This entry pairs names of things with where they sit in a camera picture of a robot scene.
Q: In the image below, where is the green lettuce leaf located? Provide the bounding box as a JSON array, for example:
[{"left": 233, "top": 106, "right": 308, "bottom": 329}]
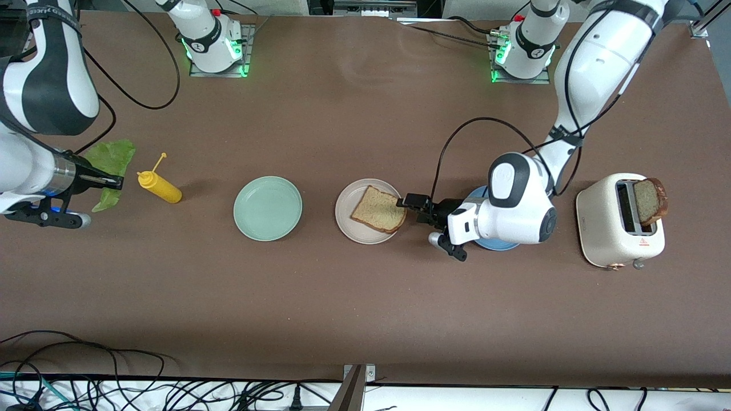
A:
[{"left": 85, "top": 139, "right": 137, "bottom": 213}]

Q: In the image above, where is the brown bread slice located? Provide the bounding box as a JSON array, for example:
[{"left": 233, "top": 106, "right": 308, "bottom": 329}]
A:
[
  {"left": 350, "top": 185, "right": 408, "bottom": 235},
  {"left": 633, "top": 178, "right": 669, "bottom": 225}
]

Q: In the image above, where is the yellow mustard squeeze bottle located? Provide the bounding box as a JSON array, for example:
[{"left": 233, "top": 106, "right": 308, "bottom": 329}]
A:
[{"left": 137, "top": 152, "right": 183, "bottom": 205}]

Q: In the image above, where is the blue plate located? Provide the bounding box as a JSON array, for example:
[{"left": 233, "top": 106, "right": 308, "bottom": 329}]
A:
[{"left": 464, "top": 185, "right": 524, "bottom": 252}]

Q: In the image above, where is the beige plate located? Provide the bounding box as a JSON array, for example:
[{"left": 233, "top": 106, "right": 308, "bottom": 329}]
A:
[{"left": 335, "top": 178, "right": 405, "bottom": 245}]

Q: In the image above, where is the green plate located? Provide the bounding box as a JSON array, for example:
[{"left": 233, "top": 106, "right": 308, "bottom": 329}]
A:
[{"left": 233, "top": 176, "right": 304, "bottom": 243}]

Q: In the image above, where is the white two-slot toaster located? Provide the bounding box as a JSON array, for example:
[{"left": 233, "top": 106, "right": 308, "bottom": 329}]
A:
[{"left": 576, "top": 173, "right": 666, "bottom": 271}]

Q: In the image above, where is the black equipment box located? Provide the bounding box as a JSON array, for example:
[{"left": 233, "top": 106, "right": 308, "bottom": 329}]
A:
[{"left": 307, "top": 0, "right": 420, "bottom": 18}]

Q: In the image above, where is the aluminium profile bar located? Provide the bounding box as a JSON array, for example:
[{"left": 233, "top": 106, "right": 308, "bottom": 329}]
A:
[{"left": 688, "top": 0, "right": 731, "bottom": 39}]

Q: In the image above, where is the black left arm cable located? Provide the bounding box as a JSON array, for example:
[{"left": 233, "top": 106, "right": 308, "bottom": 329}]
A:
[{"left": 431, "top": 116, "right": 584, "bottom": 202}]

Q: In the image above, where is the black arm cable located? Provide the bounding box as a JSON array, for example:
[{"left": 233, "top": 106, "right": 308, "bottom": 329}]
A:
[
  {"left": 0, "top": 0, "right": 182, "bottom": 155},
  {"left": 431, "top": 116, "right": 584, "bottom": 202}
]

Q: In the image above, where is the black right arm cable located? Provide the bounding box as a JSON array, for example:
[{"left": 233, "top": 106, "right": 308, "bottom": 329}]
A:
[{"left": 0, "top": 0, "right": 182, "bottom": 155}]

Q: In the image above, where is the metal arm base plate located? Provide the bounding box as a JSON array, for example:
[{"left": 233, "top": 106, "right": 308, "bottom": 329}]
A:
[
  {"left": 488, "top": 31, "right": 552, "bottom": 86},
  {"left": 188, "top": 23, "right": 256, "bottom": 79}
]

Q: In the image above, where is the long black looped cable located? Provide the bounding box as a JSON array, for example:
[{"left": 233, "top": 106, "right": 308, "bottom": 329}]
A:
[{"left": 0, "top": 330, "right": 167, "bottom": 411}]

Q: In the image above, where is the thin black cable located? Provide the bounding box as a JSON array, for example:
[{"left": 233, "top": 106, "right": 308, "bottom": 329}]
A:
[{"left": 394, "top": 16, "right": 507, "bottom": 51}]

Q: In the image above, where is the metal table clamp bracket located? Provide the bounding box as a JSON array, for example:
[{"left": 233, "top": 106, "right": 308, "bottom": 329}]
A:
[{"left": 328, "top": 364, "right": 377, "bottom": 411}]

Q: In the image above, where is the teal cable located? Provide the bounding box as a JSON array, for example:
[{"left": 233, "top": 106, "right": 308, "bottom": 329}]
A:
[{"left": 0, "top": 371, "right": 75, "bottom": 411}]

